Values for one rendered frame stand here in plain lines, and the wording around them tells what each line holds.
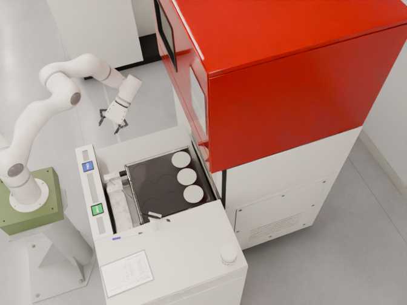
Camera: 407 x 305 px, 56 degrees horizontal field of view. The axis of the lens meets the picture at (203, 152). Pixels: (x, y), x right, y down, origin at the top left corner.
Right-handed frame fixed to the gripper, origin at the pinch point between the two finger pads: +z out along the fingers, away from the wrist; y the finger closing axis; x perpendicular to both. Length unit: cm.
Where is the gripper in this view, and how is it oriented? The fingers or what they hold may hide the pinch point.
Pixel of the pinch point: (108, 128)
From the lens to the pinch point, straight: 216.0
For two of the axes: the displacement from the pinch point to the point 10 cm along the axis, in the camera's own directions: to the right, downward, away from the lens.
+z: -5.2, 8.4, 1.5
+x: 1.1, 2.4, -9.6
